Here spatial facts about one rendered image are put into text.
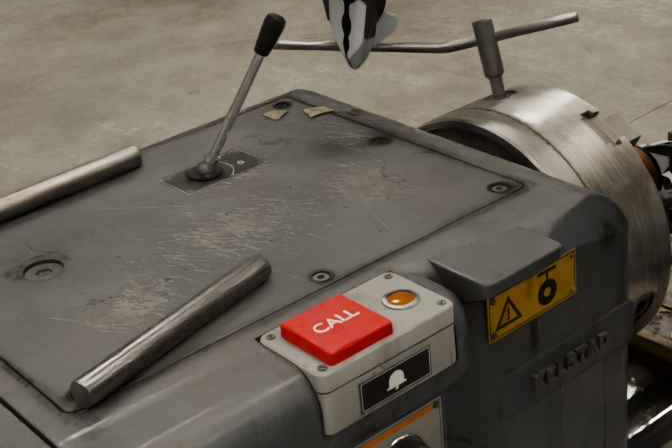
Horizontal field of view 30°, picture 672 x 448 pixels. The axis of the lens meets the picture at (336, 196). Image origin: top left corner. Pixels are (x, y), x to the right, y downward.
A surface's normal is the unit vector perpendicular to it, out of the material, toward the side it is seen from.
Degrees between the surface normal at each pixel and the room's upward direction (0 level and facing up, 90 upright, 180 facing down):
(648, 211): 67
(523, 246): 0
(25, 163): 0
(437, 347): 90
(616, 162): 44
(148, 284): 0
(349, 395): 90
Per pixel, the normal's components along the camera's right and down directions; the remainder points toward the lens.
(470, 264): -0.09, -0.90
